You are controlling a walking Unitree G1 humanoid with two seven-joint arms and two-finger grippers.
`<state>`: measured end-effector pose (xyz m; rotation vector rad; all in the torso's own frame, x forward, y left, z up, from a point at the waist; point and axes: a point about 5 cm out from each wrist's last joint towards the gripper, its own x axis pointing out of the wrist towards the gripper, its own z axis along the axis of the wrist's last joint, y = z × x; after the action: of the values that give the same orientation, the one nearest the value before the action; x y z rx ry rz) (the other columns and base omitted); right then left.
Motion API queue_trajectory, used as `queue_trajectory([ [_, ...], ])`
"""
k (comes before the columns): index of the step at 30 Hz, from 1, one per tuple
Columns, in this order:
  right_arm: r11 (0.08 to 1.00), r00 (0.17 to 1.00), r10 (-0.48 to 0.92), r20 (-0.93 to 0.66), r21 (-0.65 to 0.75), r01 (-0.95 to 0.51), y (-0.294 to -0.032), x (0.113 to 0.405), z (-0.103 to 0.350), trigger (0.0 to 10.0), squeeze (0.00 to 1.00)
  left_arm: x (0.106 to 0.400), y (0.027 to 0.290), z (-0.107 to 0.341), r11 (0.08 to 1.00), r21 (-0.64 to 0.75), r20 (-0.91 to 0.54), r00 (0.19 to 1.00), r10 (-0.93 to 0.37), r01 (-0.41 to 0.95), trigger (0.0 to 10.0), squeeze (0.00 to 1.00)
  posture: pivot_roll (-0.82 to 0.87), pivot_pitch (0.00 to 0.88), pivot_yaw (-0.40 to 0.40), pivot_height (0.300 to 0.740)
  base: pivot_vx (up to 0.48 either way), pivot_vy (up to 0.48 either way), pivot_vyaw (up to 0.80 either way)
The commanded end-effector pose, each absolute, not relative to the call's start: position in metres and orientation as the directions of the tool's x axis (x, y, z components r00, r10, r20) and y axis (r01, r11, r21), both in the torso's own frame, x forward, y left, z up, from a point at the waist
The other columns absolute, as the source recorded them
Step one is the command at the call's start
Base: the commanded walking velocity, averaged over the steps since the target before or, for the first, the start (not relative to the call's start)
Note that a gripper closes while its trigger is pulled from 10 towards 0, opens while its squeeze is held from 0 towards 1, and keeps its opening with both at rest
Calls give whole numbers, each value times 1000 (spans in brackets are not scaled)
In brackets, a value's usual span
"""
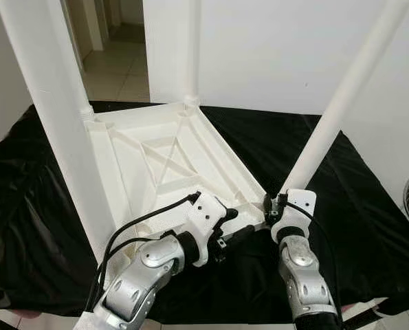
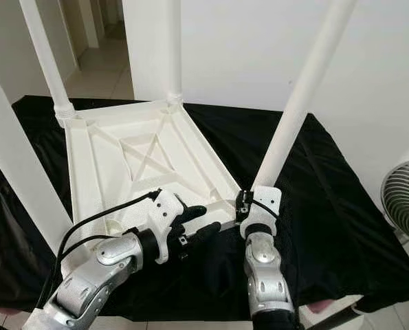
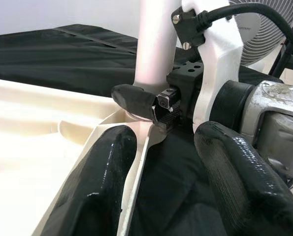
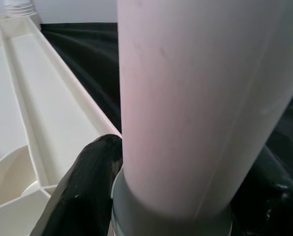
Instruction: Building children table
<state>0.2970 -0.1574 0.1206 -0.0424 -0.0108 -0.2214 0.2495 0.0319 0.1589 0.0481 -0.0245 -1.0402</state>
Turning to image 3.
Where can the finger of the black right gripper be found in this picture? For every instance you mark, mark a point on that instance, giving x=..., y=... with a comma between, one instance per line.
x=134, y=100

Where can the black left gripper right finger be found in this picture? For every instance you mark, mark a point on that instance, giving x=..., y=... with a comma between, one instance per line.
x=254, y=191

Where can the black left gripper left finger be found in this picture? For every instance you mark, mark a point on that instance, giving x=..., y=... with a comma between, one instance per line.
x=92, y=191

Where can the white plastic table leg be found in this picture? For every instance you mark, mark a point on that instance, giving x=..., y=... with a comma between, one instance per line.
x=156, y=44

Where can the white plastic table top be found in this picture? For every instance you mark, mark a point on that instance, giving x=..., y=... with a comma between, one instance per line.
x=25, y=147

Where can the black tablecloth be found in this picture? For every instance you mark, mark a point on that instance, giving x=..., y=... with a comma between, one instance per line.
x=62, y=56

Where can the grey standing fan head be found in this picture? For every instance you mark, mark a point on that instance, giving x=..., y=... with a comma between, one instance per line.
x=264, y=32

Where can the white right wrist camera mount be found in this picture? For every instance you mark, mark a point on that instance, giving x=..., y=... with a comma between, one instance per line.
x=220, y=54

